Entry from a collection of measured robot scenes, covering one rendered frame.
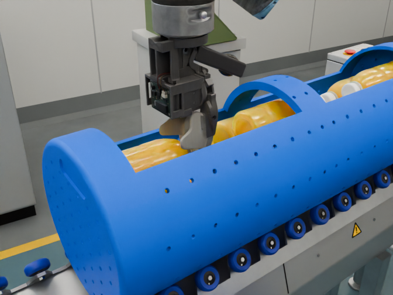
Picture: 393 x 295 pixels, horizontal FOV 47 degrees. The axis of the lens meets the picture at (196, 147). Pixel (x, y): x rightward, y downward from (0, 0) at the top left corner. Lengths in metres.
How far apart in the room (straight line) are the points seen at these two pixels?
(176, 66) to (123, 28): 3.12
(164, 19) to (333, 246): 0.63
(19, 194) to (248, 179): 1.96
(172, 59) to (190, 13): 0.07
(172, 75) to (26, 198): 1.98
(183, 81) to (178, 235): 0.22
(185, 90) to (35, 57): 3.00
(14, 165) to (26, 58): 1.32
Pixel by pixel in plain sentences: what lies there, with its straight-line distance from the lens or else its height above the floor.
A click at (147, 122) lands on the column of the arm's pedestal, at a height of 0.73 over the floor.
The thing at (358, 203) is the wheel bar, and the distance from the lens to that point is 1.09.
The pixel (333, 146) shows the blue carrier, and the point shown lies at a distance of 0.84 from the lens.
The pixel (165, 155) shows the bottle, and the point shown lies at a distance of 0.70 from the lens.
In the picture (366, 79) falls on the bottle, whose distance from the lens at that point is 1.07.
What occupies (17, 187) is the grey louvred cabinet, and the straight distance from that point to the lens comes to 2.53.
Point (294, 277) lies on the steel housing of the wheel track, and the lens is 0.97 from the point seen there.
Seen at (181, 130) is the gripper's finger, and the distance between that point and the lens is 0.77.
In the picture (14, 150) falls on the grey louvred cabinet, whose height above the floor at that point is 0.44.
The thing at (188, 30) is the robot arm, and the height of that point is 1.38.
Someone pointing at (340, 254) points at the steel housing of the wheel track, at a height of 0.85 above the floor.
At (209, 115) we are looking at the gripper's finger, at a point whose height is 1.24.
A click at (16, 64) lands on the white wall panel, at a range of 3.61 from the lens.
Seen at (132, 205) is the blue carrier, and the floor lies 1.18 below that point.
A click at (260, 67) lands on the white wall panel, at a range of 4.59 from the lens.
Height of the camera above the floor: 1.53
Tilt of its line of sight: 29 degrees down
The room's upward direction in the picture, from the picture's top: straight up
